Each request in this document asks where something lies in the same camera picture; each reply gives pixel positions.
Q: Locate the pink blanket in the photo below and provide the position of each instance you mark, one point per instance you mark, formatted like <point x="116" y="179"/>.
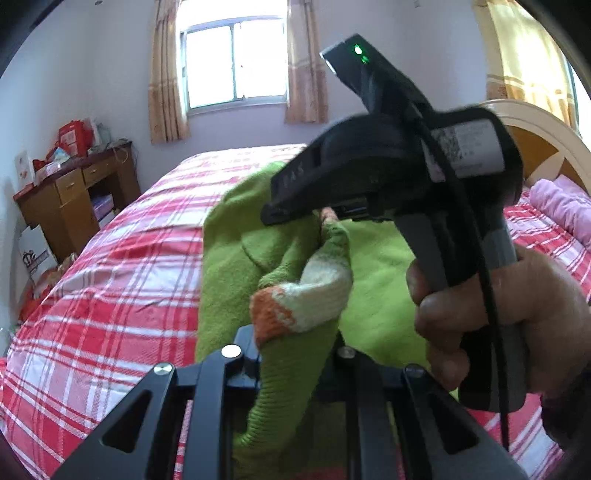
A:
<point x="563" y="207"/>

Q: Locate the red gift box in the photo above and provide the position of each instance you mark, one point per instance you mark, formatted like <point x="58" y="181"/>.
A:
<point x="74" y="137"/>

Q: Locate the pile of packets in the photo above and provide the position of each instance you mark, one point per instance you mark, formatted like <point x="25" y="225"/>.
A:
<point x="51" y="161"/>

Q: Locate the white printed card box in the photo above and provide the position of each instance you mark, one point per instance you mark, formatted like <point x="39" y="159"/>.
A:
<point x="23" y="170"/>

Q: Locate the white paper bag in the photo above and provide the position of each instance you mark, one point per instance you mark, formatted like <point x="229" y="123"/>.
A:
<point x="36" y="256"/>

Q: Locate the cream wooden headboard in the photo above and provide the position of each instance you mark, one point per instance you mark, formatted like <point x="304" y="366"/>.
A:
<point x="545" y="152"/>

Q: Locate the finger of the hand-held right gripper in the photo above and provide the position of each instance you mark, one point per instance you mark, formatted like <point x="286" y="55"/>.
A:
<point x="314" y="210"/>
<point x="295" y="182"/>

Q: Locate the yellow curtain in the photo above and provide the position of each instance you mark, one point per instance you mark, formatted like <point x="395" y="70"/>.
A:
<point x="526" y="50"/>

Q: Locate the stack of flat boxes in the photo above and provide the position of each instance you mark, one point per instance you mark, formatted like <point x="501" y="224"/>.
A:
<point x="102" y="206"/>

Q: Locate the person's right hand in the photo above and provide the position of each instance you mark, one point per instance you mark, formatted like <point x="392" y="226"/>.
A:
<point x="545" y="323"/>

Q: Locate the beige patterned curtain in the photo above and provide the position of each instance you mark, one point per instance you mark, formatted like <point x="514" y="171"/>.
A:
<point x="166" y="83"/>
<point x="304" y="78"/>

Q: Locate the brown patterned bag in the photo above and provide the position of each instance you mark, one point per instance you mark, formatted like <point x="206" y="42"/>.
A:
<point x="57" y="272"/>

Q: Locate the sliding glass window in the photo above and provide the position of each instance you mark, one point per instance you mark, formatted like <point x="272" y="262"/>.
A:
<point x="231" y="64"/>

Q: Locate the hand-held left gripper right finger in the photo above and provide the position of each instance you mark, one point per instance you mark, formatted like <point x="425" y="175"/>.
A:
<point x="344" y="369"/>

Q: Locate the person's right forearm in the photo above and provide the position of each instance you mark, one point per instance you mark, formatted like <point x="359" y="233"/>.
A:
<point x="568" y="415"/>

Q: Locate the green orange striped sweater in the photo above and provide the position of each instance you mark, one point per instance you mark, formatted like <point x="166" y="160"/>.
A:
<point x="231" y="277"/>

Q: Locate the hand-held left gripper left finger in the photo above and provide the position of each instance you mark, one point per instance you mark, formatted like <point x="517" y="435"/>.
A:
<point x="244" y="364"/>

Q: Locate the red plaid bed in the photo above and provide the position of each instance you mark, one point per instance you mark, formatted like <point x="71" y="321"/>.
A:
<point x="115" y="300"/>

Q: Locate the brown wooden desk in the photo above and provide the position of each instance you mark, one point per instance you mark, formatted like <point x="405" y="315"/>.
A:
<point x="69" y="203"/>

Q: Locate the red plastic bag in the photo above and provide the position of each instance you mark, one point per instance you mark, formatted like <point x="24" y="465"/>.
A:
<point x="31" y="302"/>

